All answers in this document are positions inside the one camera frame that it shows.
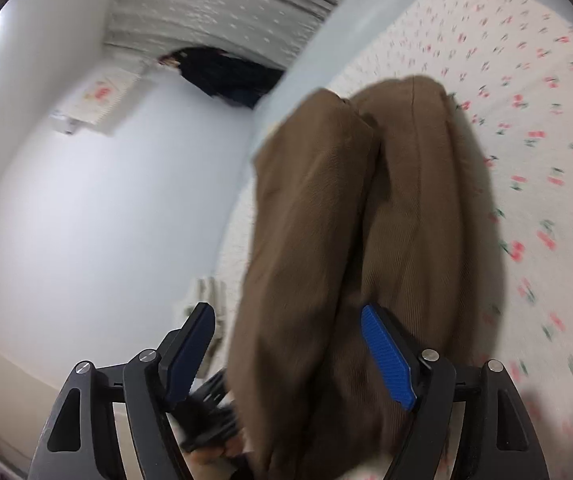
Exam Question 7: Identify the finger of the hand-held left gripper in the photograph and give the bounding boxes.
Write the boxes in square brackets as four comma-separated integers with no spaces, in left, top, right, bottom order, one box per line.
[180,405,247,456]
[186,367,232,413]

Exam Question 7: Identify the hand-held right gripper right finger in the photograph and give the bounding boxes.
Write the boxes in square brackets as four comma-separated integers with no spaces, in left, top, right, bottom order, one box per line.
[361,304,550,480]

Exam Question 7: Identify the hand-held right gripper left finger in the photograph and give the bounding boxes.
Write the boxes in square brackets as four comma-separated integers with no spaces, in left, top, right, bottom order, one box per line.
[27,303,216,480]

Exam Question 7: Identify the brown coat with beige fur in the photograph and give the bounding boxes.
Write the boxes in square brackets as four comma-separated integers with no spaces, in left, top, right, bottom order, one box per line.
[186,74,510,480]

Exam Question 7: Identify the hanging black clothes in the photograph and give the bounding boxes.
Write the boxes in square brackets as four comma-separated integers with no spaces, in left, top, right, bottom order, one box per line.
[159,46,287,110]

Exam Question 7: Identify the person's left hand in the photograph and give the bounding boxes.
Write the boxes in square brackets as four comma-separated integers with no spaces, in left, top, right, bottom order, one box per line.
[190,440,253,470]

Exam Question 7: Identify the white cherry print blanket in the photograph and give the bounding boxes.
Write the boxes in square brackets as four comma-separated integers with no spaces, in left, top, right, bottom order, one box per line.
[211,0,573,480]

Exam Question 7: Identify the grey bed sheet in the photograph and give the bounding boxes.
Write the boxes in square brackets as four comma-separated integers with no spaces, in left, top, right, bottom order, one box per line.
[251,0,450,161]

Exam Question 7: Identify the grey dotted curtain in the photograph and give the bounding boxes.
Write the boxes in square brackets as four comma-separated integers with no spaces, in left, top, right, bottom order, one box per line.
[101,0,377,71]

